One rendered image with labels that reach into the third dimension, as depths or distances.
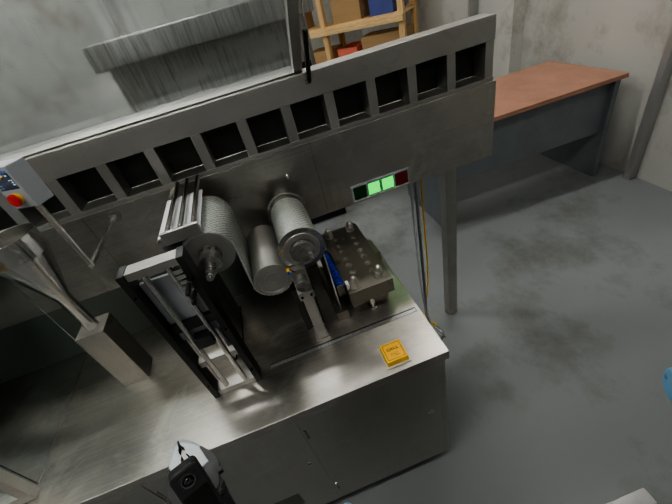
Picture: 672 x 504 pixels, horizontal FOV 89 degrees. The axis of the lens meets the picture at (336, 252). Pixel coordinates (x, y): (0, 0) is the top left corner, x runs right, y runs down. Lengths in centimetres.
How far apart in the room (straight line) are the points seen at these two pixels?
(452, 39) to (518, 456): 177
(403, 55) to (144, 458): 150
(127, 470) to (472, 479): 140
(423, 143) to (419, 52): 32
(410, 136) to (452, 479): 152
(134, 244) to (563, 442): 202
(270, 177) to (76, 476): 110
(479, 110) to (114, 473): 173
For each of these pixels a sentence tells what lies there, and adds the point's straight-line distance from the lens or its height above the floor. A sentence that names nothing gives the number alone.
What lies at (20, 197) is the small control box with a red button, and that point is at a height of 164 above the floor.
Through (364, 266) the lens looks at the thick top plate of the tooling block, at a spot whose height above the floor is 103.
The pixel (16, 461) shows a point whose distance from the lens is 147.
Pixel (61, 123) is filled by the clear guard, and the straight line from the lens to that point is 129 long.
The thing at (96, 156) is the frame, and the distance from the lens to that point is 132.
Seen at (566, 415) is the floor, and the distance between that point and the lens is 216.
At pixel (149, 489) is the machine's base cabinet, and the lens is 142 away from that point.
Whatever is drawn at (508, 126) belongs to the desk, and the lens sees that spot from 310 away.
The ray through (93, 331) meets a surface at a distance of 136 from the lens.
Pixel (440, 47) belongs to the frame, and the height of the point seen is 160.
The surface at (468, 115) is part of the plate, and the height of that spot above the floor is 134.
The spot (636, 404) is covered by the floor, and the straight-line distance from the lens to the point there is 229.
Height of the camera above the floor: 186
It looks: 37 degrees down
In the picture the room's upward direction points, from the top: 16 degrees counter-clockwise
